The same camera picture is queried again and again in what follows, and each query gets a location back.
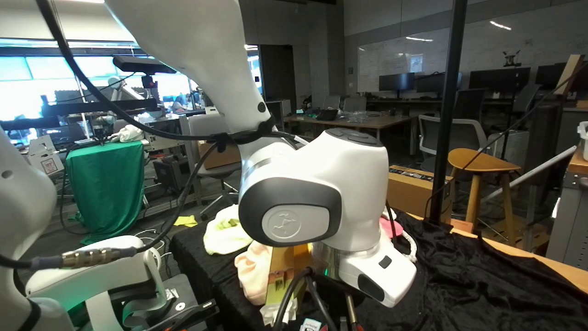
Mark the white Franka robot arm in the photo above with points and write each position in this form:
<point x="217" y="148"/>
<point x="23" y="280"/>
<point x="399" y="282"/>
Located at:
<point x="313" y="172"/>

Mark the small cardboard box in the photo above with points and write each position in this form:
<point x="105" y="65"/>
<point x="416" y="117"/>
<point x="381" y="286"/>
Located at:
<point x="214" y="159"/>

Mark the wooden office desk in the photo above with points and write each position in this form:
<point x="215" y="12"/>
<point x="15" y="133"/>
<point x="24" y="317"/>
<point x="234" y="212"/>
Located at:
<point x="368" y="120"/>

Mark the light green cloth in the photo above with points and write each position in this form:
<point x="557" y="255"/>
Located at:
<point x="221" y="236"/>

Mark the grey chair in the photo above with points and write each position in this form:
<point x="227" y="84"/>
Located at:
<point x="197" y="128"/>

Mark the peach cloth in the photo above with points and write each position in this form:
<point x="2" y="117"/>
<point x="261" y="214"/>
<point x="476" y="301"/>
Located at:
<point x="250" y="273"/>

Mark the large brown cardboard box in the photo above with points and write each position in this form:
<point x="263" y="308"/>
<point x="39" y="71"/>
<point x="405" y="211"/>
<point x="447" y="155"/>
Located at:
<point x="410" y="194"/>

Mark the yellow cloth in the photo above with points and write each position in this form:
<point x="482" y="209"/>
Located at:
<point x="186" y="222"/>

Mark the white paper hang tag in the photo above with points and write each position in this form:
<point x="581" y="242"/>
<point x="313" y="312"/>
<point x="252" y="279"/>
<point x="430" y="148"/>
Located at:
<point x="311" y="326"/>

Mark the white object on drape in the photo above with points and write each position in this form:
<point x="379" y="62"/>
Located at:
<point x="127" y="133"/>

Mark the black vertical pole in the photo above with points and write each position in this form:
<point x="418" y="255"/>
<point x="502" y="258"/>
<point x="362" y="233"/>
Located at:
<point x="451" y="93"/>

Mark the wooden stool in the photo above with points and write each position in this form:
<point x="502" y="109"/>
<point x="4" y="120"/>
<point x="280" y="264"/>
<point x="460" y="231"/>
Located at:
<point x="480" y="161"/>

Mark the green drape cloth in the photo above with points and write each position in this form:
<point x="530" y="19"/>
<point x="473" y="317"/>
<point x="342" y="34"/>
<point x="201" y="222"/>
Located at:
<point x="107" y="185"/>

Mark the wide black computer monitor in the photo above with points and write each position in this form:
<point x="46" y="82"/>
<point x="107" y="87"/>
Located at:
<point x="498" y="80"/>

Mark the black tablecloth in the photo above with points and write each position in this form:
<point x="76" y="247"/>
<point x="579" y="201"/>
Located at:
<point x="478" y="295"/>

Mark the thin black diagonal rod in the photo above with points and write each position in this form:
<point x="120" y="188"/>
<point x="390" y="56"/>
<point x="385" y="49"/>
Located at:
<point x="521" y="120"/>

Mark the white diagonal tube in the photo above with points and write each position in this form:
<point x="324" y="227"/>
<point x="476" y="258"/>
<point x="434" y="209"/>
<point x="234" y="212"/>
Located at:
<point x="539" y="166"/>

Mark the grey metal cabinet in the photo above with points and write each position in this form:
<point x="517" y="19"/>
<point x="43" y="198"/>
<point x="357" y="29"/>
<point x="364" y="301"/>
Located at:
<point x="570" y="214"/>

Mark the white plastic container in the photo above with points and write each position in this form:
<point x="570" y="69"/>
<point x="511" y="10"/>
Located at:
<point x="583" y="141"/>

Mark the leaning wooden board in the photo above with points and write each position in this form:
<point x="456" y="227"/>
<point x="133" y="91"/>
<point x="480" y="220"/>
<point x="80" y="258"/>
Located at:
<point x="570" y="74"/>

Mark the yellow wrist camera mount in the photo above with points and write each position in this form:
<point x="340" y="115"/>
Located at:
<point x="285" y="269"/>

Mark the white frame office chair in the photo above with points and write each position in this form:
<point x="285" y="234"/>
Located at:
<point x="423" y="135"/>

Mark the black stereo camera bar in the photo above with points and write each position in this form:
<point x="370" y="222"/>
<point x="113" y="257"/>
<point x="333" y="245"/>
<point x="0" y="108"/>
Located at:
<point x="144" y="63"/>

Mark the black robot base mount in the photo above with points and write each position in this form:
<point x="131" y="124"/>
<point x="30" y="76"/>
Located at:
<point x="177" y="306"/>

